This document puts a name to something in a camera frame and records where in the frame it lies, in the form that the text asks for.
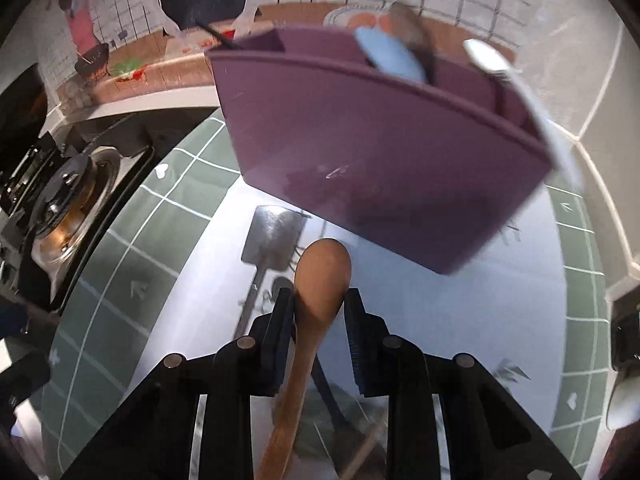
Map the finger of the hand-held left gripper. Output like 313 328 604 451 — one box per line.
0 305 31 342
0 350 52 431

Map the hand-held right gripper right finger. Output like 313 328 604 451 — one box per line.
344 287 583 480

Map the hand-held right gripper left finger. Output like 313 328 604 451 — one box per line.
60 287 298 480

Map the light wooden spoon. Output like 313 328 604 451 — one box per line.
252 237 352 480

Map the purple utensil holder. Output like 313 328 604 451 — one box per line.
206 27 553 276

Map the blue plastic spoon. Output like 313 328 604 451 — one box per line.
354 26 426 83

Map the white spoon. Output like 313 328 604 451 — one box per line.
462 39 583 188

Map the dark wooden spoon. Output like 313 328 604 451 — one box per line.
389 1 437 83

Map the wooden chopstick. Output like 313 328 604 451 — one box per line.
337 417 388 480

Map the metal spatula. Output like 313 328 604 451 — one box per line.
235 205 307 341

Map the black gas stove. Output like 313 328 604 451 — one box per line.
0 62 161 316

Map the green checked deer tablecloth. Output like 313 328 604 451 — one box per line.
40 115 608 480

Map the teal capped salt shaker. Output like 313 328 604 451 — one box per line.
605 366 640 431

